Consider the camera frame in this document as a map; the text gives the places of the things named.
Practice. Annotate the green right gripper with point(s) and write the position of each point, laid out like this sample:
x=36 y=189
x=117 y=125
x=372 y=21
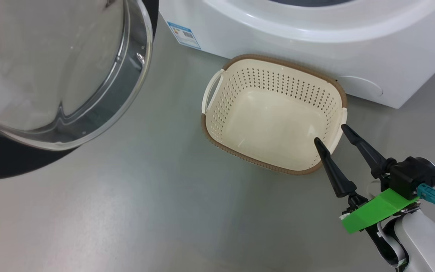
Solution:
x=376 y=209

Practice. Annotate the white front-load washing machine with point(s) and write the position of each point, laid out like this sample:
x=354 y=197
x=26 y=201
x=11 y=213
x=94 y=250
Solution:
x=315 y=45

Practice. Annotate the blue energy label sticker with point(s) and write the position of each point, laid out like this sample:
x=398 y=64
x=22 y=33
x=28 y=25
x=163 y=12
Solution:
x=184 y=35

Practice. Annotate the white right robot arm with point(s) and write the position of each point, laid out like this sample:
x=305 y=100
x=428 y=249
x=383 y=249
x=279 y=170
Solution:
x=425 y=241

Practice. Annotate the cream perforated laundry basket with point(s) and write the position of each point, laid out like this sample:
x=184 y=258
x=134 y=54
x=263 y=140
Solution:
x=274 y=124

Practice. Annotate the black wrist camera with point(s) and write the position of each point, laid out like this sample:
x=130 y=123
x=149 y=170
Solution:
x=410 y=175

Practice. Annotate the black rimmed glass washer door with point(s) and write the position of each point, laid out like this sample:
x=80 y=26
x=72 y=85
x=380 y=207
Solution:
x=51 y=75

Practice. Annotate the round white filter cover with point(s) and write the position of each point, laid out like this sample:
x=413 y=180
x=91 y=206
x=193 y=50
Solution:
x=361 y=86

